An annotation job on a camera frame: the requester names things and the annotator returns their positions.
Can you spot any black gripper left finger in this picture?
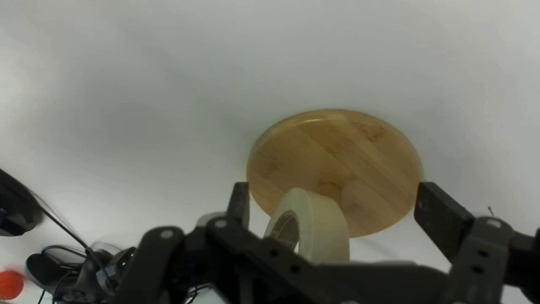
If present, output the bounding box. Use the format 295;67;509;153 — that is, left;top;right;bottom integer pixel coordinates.
226;182;250;224

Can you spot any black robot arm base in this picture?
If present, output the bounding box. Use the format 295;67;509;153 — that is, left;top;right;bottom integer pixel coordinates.
0;168;44;236

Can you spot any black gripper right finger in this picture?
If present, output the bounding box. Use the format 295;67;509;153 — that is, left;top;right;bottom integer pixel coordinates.
413;182;513;304

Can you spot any red round object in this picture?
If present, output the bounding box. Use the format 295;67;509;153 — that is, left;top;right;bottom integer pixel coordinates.
0;269;23;300

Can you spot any wooden hanger tree stand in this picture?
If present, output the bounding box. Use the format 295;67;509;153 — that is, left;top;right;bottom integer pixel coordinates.
246;109;423;236

